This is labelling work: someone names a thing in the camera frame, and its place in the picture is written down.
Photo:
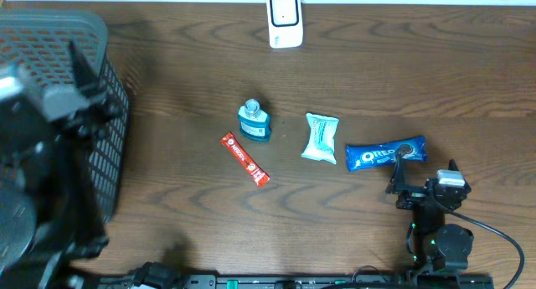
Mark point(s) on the mint green wipes pack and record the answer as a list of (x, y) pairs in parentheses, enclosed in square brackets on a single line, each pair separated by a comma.
[(321, 143)]

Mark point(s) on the white barcode scanner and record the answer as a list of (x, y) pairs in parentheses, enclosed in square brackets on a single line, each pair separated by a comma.
[(285, 23)]

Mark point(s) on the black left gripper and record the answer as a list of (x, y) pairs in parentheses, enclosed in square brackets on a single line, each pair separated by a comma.
[(74, 130)]

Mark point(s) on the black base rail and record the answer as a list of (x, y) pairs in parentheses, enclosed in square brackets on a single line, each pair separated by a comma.
[(311, 282)]

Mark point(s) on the grey plastic basket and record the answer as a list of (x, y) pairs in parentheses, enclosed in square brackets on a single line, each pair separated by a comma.
[(38, 39)]

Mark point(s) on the teal mouthwash bottle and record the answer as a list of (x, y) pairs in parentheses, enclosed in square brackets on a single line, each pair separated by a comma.
[(254, 122)]

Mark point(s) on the red Nescafe stick sachet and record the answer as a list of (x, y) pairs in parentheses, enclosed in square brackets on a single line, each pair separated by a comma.
[(259, 176)]

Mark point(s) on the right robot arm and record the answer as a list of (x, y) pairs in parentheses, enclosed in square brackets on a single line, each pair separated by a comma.
[(440, 249)]

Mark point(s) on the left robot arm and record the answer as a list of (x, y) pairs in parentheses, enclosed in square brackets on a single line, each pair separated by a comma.
[(49, 212)]

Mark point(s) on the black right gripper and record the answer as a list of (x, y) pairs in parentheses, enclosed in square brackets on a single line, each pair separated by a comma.
[(398, 185)]

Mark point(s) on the blue Oreo cookie pack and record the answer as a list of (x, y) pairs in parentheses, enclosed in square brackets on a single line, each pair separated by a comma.
[(385, 154)]

